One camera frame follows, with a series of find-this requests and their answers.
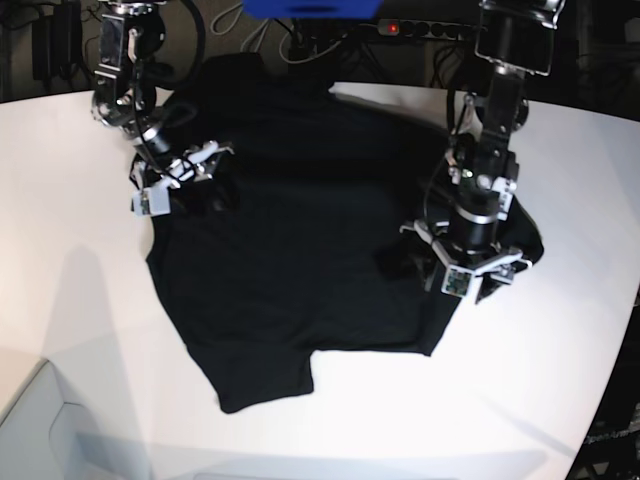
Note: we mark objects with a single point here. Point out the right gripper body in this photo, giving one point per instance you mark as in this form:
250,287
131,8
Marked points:
171,170

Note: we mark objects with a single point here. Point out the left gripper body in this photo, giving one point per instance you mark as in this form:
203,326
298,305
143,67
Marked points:
470,241

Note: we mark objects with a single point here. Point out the black graphic t-shirt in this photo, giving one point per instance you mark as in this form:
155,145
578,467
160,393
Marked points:
295,245

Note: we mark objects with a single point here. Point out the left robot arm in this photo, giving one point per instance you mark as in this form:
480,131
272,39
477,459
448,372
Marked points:
517,39

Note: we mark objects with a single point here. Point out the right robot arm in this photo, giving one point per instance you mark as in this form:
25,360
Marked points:
127,78

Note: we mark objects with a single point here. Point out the black device on floor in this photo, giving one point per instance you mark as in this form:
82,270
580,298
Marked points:
56,42

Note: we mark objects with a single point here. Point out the blue box overhead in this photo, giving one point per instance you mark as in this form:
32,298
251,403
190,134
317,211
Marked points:
341,9

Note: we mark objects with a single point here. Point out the black power strip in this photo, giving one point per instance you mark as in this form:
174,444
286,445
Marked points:
426,30

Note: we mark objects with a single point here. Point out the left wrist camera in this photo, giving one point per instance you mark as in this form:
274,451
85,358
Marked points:
457,280

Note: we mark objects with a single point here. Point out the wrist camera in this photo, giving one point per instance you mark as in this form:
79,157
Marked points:
151,202
457,280

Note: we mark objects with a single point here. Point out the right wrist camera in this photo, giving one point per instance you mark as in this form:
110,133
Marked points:
151,202

